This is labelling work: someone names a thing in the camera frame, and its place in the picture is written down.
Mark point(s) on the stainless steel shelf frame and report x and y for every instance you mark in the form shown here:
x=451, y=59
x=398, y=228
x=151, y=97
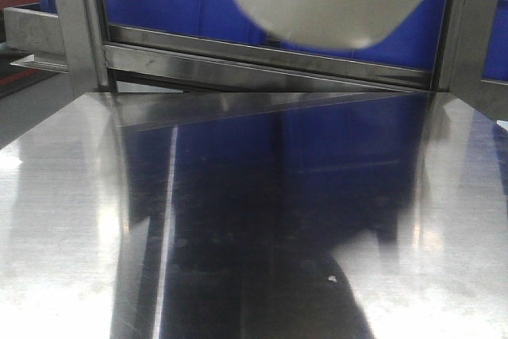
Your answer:
x=72, y=37

